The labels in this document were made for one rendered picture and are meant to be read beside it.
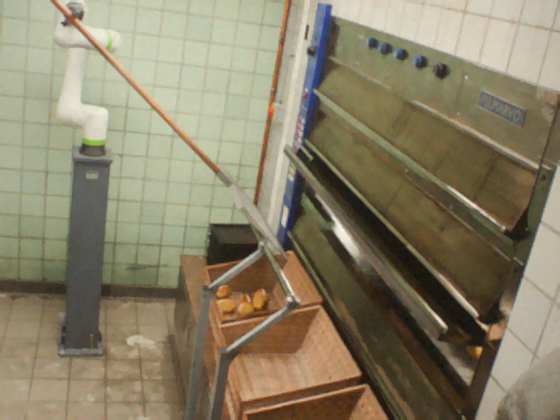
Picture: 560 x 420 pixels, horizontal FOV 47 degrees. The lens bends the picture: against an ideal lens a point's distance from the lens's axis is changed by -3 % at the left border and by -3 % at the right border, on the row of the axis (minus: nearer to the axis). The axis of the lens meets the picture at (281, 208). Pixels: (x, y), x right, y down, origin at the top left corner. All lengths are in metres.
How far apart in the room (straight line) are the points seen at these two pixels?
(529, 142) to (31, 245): 3.40
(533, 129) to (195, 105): 2.74
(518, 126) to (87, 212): 2.43
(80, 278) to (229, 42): 1.67
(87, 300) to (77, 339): 0.26
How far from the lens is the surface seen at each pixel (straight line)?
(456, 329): 1.93
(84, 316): 3.92
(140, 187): 4.32
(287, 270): 3.55
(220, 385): 2.48
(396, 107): 2.58
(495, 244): 1.90
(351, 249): 2.87
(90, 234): 3.69
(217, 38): 4.14
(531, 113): 1.85
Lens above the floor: 2.25
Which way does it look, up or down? 20 degrees down
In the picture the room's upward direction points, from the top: 10 degrees clockwise
